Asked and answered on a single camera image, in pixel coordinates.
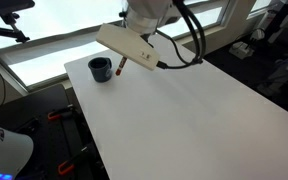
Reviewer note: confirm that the orange black lower clamp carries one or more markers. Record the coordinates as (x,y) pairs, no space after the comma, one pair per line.
(67,166)

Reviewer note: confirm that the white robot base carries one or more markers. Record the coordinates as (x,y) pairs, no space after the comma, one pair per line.
(15,152)

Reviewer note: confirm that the dark blue mug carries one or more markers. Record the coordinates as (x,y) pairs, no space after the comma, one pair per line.
(100,68)

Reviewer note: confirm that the grey office chair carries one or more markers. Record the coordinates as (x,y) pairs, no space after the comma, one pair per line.
(273,84)

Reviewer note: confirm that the black side table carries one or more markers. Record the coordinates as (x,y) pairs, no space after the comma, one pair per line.
(54,141)

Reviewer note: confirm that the orange black upper clamp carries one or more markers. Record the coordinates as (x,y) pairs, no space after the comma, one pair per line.
(56,114)

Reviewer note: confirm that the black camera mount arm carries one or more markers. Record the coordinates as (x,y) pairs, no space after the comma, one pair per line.
(8,13)

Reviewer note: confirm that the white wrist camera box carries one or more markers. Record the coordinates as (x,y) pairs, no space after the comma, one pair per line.
(129,44)

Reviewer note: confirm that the white device on floor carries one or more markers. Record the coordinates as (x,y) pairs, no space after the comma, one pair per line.
(241,50)

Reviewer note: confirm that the red Expo marker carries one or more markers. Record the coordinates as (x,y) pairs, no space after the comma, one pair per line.
(121,65)

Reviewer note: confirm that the orange black clamp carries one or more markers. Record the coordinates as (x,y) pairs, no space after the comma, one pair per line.
(67,166)
(56,114)

